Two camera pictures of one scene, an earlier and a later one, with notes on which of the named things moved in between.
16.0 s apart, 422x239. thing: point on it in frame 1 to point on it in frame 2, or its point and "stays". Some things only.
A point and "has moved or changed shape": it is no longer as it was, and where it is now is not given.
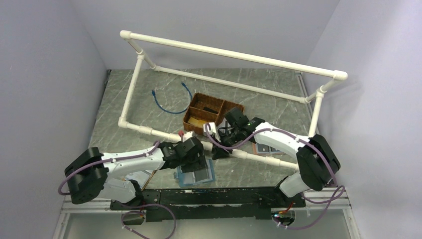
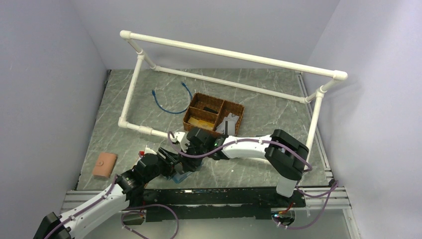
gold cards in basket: (197, 122) stays
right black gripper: (218, 153) to (188, 163)
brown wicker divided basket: (204, 110) stays
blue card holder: (199, 177) has moved or changed shape
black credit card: (208, 109) stays
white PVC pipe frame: (339, 75) stays
